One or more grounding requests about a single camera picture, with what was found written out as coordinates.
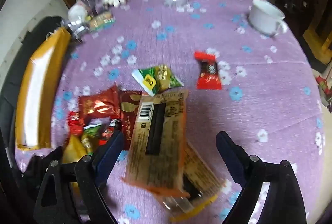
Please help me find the red green printed bag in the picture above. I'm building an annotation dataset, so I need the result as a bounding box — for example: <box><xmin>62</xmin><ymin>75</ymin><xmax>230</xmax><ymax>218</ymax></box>
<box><xmin>315</xmin><ymin>68</ymin><xmax>332</xmax><ymax>113</ymax></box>

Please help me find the shiny clear plastic wrapper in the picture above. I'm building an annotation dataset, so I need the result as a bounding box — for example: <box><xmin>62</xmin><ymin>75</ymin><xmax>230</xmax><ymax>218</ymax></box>
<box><xmin>61</xmin><ymin>19</ymin><xmax>90</xmax><ymax>43</ymax></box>

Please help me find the red cow-print candy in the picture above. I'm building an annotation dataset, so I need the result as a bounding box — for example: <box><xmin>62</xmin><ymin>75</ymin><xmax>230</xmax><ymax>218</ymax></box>
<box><xmin>67</xmin><ymin>111</ymin><xmax>83</xmax><ymax>136</ymax></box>

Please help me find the cracker packet yellow edge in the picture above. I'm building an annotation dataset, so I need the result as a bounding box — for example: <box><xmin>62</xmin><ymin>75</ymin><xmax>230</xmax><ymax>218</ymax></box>
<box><xmin>162</xmin><ymin>141</ymin><xmax>226</xmax><ymax>222</ymax></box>

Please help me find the white cup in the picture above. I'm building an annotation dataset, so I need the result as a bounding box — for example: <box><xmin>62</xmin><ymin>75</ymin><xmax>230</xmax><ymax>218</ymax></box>
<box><xmin>248</xmin><ymin>0</ymin><xmax>288</xmax><ymax>37</ymax></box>

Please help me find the purple floral tablecloth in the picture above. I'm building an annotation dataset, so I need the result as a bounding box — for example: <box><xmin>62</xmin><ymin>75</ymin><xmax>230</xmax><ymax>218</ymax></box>
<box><xmin>16</xmin><ymin>0</ymin><xmax>326</xmax><ymax>224</ymax></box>

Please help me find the small green biscuit packet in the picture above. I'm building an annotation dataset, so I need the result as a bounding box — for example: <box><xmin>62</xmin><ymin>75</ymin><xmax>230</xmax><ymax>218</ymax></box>
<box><xmin>88</xmin><ymin>11</ymin><xmax>116</xmax><ymax>32</ymax></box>

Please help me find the small red candy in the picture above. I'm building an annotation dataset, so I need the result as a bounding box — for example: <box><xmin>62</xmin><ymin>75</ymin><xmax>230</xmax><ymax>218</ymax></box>
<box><xmin>194</xmin><ymin>50</ymin><xmax>223</xmax><ymax>90</ymax></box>

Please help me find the cracker packet orange edge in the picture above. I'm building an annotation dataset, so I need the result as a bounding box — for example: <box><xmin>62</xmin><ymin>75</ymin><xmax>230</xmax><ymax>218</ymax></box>
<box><xmin>122</xmin><ymin>89</ymin><xmax>190</xmax><ymax>197</ymax></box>

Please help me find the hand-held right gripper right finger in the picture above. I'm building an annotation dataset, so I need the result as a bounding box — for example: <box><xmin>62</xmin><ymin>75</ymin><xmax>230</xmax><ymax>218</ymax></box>
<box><xmin>216</xmin><ymin>131</ymin><xmax>308</xmax><ymax>224</ymax></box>

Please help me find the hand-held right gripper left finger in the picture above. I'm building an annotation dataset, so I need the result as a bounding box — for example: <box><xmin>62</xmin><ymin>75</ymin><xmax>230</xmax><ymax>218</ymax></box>
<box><xmin>34</xmin><ymin>130</ymin><xmax>125</xmax><ymax>224</ymax></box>

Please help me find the black sofa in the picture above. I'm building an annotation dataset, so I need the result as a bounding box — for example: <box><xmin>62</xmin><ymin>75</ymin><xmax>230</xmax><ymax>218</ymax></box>
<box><xmin>0</xmin><ymin>16</ymin><xmax>68</xmax><ymax>188</ymax></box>

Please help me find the yellow-edged cardboard box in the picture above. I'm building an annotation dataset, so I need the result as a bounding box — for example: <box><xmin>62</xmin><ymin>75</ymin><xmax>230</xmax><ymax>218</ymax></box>
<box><xmin>16</xmin><ymin>27</ymin><xmax>72</xmax><ymax>149</ymax></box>

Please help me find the red-brown snack packet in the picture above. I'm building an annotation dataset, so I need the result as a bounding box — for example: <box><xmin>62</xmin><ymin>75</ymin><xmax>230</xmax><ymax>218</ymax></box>
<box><xmin>78</xmin><ymin>85</ymin><xmax>122</xmax><ymax>126</ymax></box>

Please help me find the yellow snack packet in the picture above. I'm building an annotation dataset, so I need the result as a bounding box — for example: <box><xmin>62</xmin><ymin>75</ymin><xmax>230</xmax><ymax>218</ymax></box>
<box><xmin>62</xmin><ymin>134</ymin><xmax>94</xmax><ymax>165</ymax></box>

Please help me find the dark red nougat bar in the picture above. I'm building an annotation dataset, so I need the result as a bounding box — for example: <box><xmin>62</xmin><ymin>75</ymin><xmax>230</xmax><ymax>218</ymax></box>
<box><xmin>118</xmin><ymin>90</ymin><xmax>143</xmax><ymax>152</ymax></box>

